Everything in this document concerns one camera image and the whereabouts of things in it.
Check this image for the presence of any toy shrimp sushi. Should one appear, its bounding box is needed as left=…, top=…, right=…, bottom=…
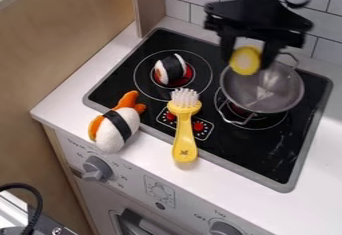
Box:
left=86, top=90, right=147, bottom=154

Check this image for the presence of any toy stove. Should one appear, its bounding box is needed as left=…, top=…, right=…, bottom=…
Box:
left=81, top=26, right=334, bottom=193

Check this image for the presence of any black cable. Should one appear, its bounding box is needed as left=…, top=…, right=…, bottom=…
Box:
left=0, top=182, right=46, bottom=235

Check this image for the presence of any toy sushi roll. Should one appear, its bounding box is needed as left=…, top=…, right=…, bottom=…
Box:
left=152, top=52, right=189, bottom=86

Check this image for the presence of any silver pot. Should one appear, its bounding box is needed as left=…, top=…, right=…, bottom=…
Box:
left=217, top=52, right=306, bottom=127

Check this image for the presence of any yellow toy corn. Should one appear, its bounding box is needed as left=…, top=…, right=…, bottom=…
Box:
left=228, top=45, right=264, bottom=76

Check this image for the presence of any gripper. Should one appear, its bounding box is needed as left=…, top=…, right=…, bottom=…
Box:
left=203, top=0, right=314, bottom=70

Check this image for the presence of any yellow brush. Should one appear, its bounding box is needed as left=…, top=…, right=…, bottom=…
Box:
left=166, top=87, right=204, bottom=164

